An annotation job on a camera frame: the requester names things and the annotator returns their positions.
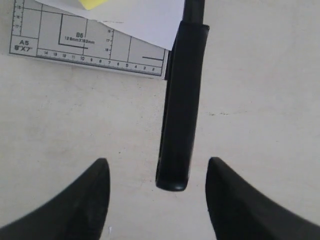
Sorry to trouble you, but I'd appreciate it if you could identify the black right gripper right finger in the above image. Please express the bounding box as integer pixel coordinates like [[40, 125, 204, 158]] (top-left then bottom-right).
[[205, 157, 320, 240]]

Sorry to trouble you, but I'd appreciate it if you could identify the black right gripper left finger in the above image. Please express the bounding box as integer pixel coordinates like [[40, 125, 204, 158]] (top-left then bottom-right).
[[0, 158, 110, 240]]

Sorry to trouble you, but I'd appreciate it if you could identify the white paper sheet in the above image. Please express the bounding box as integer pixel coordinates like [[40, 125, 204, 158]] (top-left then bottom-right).
[[39, 0, 185, 51]]

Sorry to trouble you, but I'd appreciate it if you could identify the yellow cube block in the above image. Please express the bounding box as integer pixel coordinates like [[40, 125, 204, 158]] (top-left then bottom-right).
[[79, 0, 108, 10]]

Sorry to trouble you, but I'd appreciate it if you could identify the grey paper cutter base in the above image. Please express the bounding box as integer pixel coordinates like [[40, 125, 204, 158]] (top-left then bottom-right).
[[9, 0, 169, 79]]

